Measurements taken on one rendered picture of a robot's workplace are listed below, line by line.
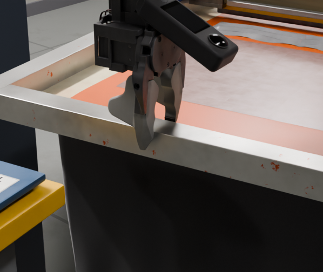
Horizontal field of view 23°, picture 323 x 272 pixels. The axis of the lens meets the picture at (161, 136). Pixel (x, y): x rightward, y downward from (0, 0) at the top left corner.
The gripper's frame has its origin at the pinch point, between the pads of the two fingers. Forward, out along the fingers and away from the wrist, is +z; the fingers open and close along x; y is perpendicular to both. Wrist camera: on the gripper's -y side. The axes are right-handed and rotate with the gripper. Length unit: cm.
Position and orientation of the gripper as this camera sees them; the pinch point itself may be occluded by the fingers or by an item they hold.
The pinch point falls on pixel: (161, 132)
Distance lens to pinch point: 97.4
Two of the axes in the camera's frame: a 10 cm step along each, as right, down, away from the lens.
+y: -8.7, -2.1, 4.5
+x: -4.9, 3.7, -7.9
